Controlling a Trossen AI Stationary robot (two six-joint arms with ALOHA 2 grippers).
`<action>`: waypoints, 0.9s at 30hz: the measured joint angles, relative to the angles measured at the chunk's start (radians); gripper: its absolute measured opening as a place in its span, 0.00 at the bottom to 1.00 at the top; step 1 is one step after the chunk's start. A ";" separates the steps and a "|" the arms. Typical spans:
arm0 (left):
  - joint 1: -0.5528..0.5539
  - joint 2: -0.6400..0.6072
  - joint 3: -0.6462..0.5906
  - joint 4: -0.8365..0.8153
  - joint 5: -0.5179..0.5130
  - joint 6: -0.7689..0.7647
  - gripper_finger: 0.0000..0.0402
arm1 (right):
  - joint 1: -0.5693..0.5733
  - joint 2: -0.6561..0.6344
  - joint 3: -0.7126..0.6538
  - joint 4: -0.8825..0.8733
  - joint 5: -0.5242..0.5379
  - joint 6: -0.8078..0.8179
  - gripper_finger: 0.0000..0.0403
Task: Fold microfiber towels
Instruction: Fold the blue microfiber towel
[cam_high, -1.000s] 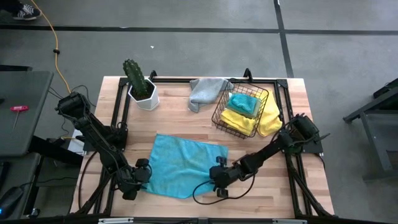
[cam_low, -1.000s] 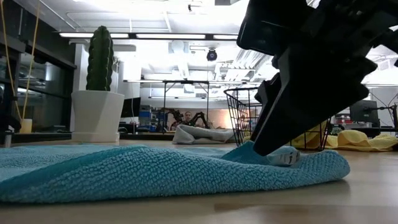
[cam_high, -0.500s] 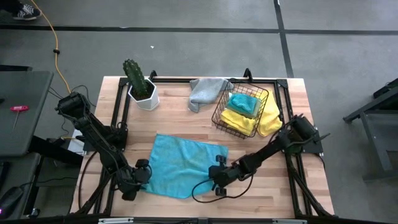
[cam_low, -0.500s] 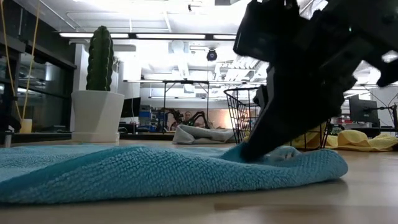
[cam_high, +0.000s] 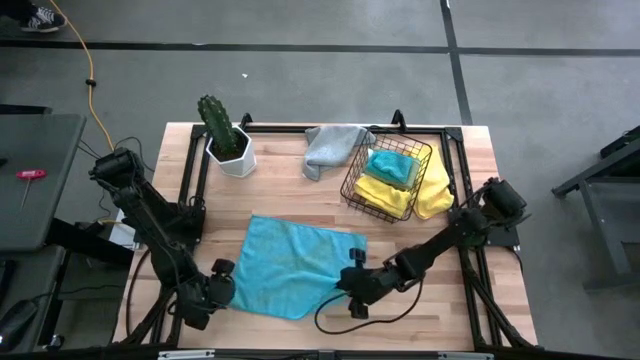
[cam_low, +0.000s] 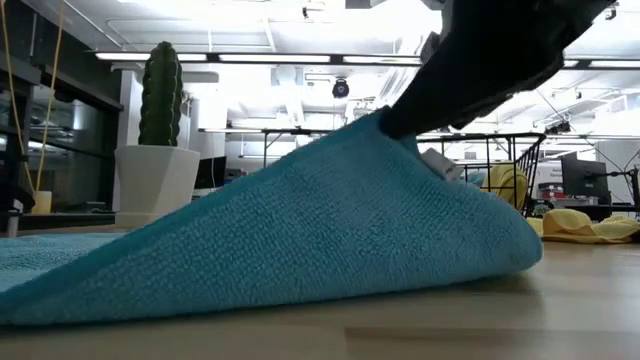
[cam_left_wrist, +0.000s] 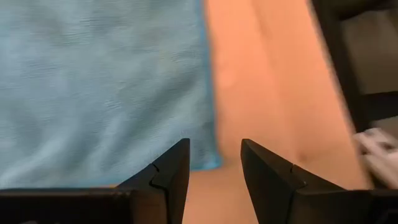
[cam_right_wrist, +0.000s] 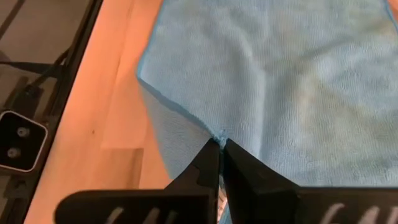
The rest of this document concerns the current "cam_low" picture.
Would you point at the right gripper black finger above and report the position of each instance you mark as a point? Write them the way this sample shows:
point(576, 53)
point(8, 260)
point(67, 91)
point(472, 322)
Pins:
point(450, 95)

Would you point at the yellow microfiber towel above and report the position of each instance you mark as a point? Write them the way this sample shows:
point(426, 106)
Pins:
point(505, 182)
point(575, 227)

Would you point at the black hanging device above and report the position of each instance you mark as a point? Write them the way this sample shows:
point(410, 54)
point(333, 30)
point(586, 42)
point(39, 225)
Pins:
point(557, 128)

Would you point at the dark computer monitor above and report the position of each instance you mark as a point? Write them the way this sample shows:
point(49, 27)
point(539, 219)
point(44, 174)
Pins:
point(585, 175)
point(210, 172)

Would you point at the long ceiling light strip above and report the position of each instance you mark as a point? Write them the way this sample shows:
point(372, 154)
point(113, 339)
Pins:
point(275, 58)

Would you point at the green cactus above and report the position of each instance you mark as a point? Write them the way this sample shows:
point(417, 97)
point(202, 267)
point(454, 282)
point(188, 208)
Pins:
point(160, 95)

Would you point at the white faceted plant pot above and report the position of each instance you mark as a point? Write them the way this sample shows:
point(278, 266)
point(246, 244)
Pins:
point(155, 185)

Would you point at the yellowish cup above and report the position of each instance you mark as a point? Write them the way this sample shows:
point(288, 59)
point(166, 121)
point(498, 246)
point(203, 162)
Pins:
point(42, 202)

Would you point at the round black camera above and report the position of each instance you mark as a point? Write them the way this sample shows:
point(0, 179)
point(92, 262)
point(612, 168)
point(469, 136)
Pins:
point(340, 88)

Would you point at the black metal frame stand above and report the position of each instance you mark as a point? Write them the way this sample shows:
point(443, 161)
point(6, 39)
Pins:
point(280, 132)

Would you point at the black aluminium table frame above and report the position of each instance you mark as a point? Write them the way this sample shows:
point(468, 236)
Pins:
point(65, 221)

